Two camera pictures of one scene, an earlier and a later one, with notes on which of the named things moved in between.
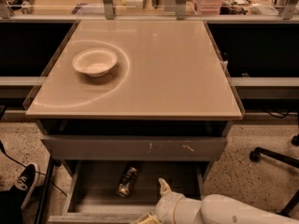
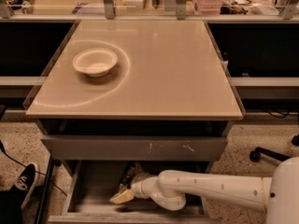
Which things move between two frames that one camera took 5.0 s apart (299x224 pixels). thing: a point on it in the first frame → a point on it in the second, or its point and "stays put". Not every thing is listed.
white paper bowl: (94, 62) stays put
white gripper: (165, 205) → (139, 184)
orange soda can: (124, 187) stays put
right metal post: (181, 1) stays put
